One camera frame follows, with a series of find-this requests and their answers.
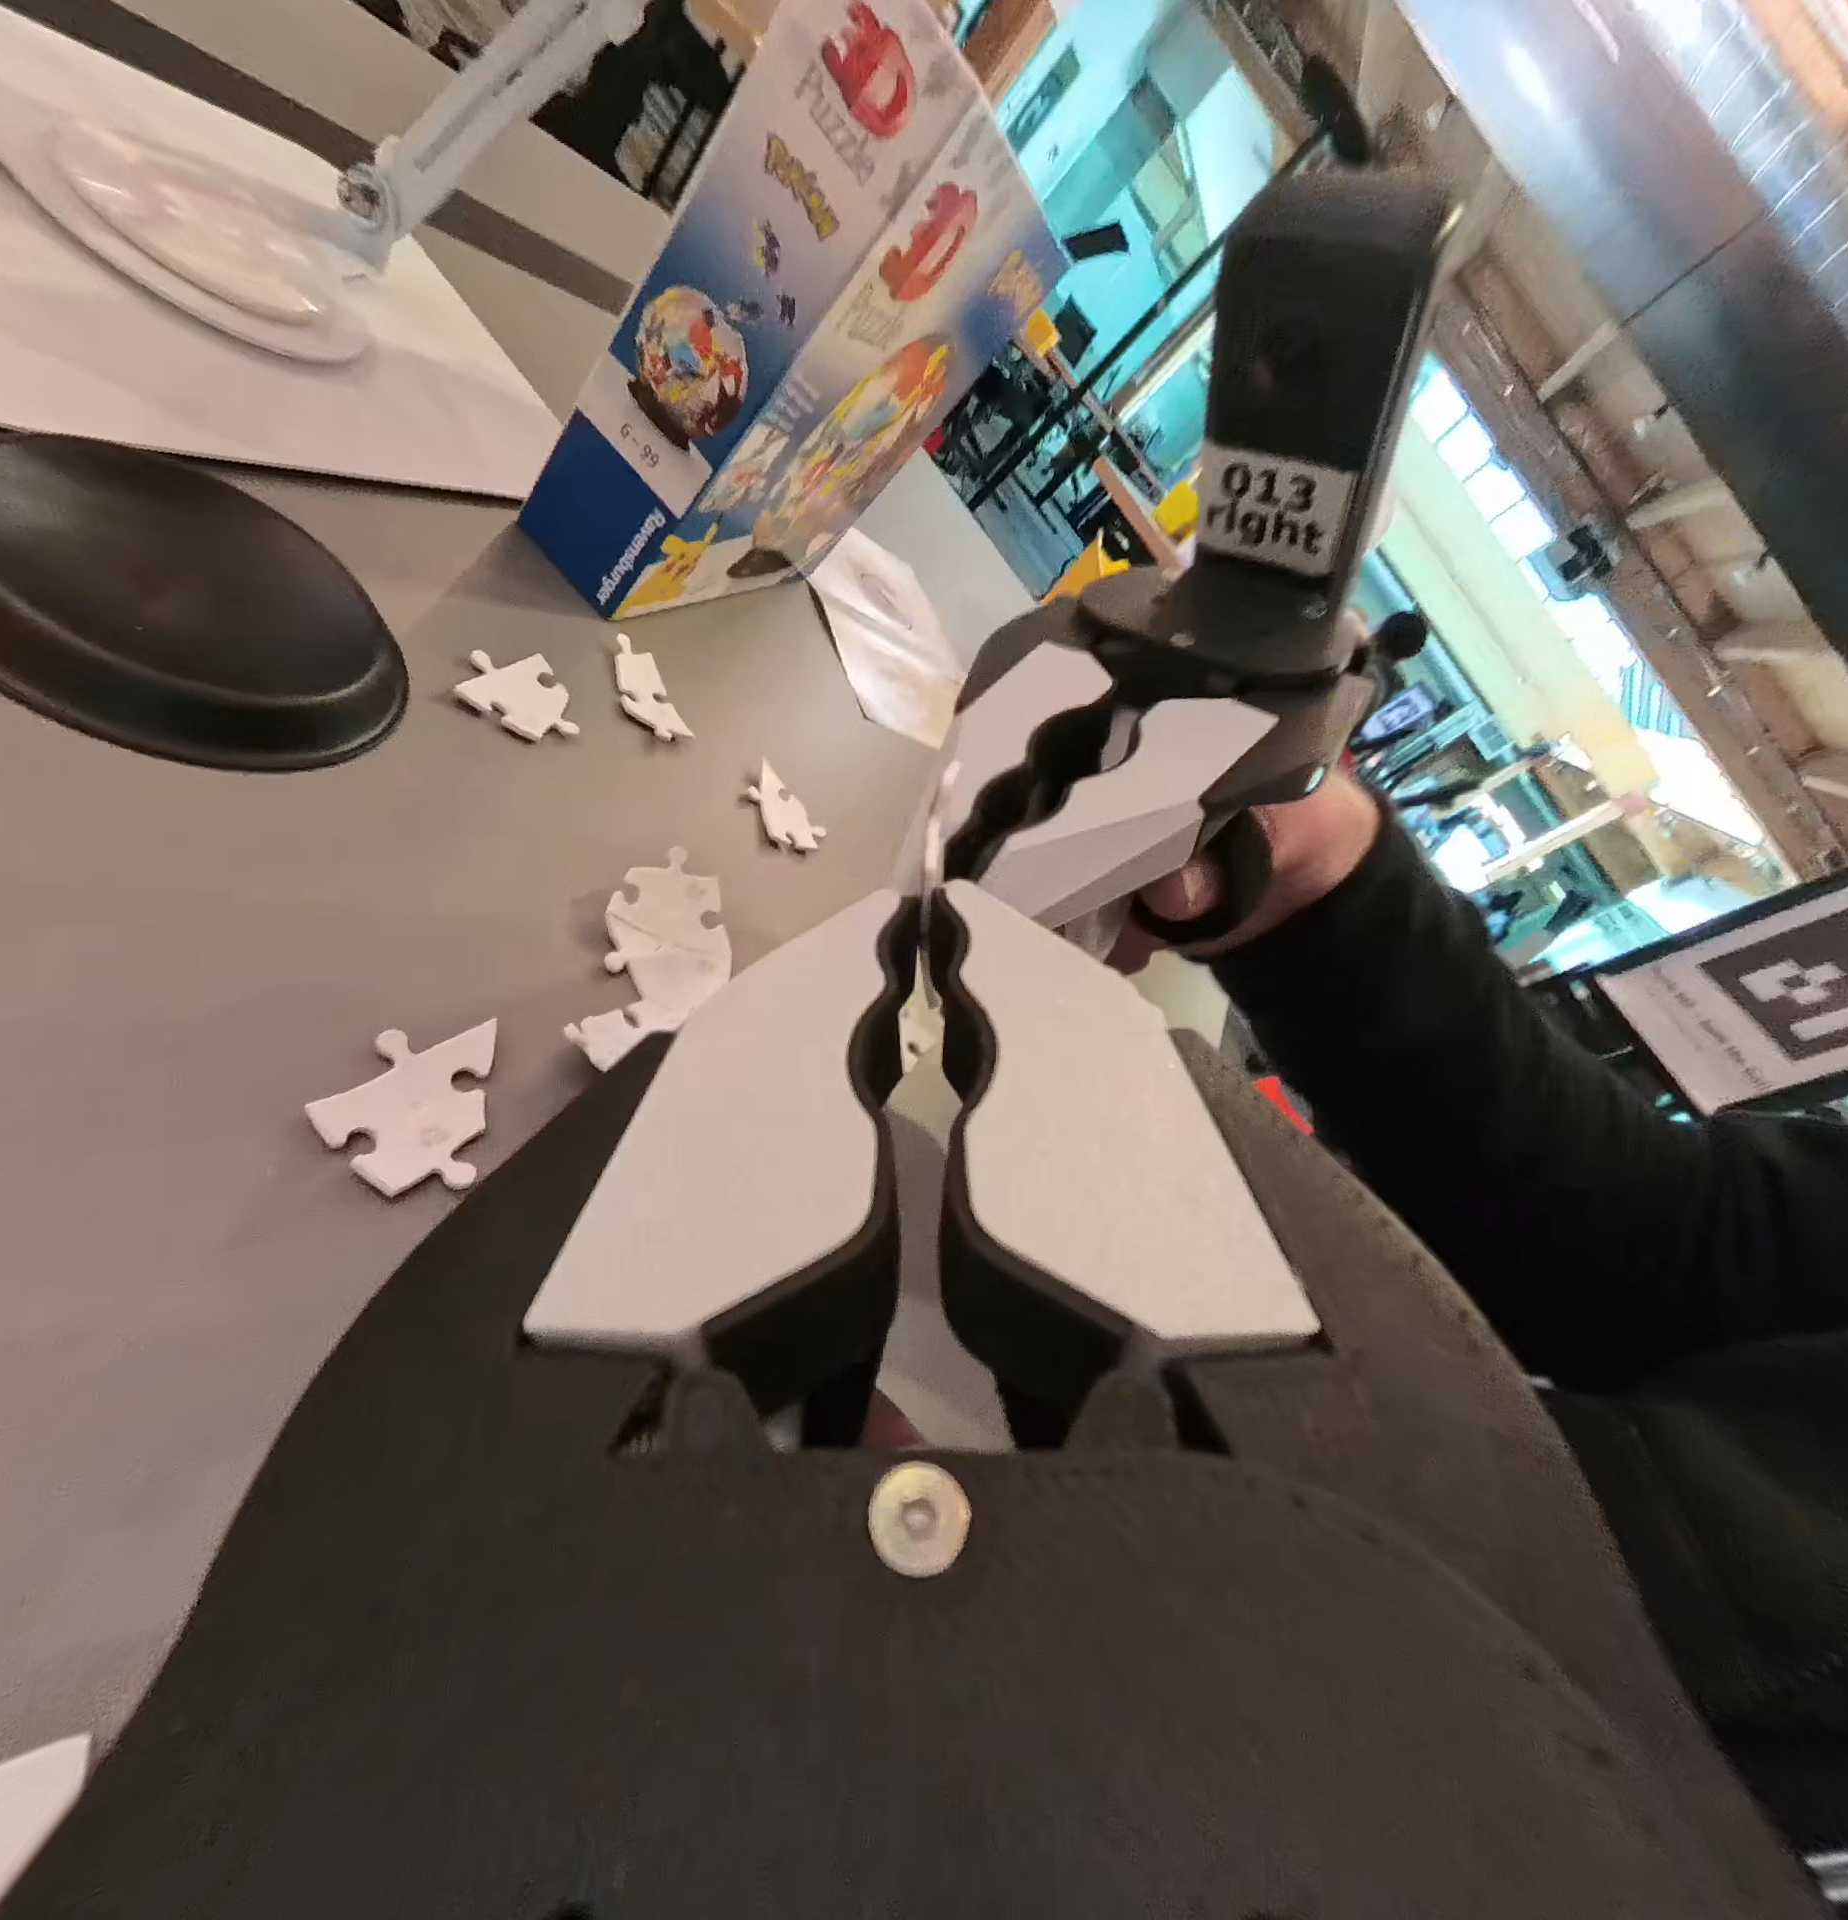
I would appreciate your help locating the orange reflective vest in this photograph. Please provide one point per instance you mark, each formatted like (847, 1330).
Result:
(1281, 1103)

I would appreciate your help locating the yellow plastic bin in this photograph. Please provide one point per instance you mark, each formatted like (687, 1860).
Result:
(1089, 578)

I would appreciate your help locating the person's right forearm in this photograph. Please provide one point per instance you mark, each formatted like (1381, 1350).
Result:
(1541, 1125)

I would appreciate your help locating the white puzzle pieces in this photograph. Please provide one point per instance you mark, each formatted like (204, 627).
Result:
(405, 1116)

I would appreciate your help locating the person's right hand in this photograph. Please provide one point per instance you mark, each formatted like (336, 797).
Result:
(1321, 841)

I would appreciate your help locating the printed marker tag board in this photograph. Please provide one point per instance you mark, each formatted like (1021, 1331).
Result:
(1766, 1005)

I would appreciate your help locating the white jointed lamp arm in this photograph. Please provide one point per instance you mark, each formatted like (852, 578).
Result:
(474, 106)

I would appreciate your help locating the black round stand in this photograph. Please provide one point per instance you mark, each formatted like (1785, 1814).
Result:
(160, 600)

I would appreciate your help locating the colourful cardboard puzzle box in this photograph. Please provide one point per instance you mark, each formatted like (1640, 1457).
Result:
(804, 300)

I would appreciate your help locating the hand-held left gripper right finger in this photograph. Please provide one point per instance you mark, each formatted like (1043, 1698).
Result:
(1120, 1186)

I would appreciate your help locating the partly built white puzzle ball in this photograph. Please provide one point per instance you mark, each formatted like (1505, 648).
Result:
(931, 841)

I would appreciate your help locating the white rounded flat pad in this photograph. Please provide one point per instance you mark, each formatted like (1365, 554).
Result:
(415, 390)

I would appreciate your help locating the white printed instruction sheet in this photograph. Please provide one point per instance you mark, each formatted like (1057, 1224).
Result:
(894, 646)

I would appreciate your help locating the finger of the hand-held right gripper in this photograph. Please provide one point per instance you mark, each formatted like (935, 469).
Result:
(1149, 795)
(1015, 720)

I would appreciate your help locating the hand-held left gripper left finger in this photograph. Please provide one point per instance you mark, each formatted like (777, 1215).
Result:
(715, 1186)

